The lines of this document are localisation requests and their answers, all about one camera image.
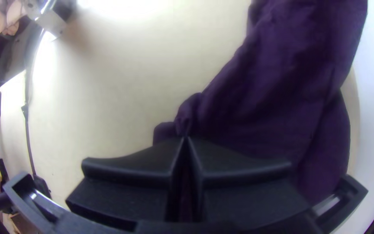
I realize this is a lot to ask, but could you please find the dark t-shirt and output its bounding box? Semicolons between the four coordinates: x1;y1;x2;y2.
153;0;368;205

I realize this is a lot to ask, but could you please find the black cable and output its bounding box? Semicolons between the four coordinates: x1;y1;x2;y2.
20;65;52;199

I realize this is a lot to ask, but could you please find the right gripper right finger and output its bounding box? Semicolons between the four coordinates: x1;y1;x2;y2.
187;136;312;227

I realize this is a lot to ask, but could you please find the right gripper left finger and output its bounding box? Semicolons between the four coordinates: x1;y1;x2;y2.
65;136;187;232

